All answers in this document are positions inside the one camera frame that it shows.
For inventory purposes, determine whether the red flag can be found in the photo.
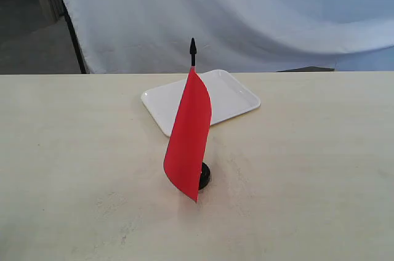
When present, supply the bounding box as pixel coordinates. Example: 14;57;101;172
163;38;212;202

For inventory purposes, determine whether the black round flag base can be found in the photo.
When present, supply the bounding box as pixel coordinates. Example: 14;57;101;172
199;163;211;190

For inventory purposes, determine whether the white plastic tray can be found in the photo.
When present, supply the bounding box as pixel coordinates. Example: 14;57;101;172
141;70;261;137

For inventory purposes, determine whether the white backdrop cloth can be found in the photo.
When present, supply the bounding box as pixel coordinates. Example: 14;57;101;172
63;0;393;73

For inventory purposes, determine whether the black backdrop stand pole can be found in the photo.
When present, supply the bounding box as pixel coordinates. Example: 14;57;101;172
61;0;87;74

